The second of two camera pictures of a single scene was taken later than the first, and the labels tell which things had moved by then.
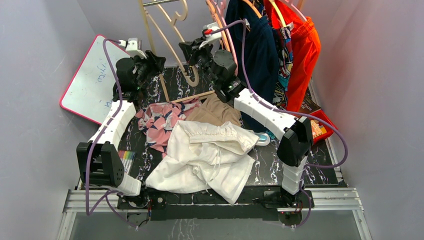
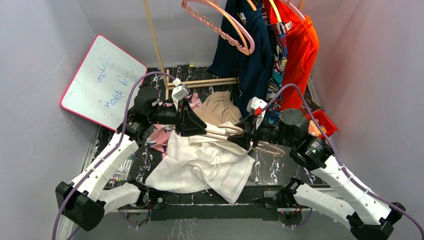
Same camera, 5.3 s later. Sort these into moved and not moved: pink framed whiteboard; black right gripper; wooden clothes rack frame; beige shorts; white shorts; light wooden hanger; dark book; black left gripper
Moved: black right gripper; black left gripper; wooden clothes rack frame; light wooden hanger
Not moved: dark book; beige shorts; pink framed whiteboard; white shorts
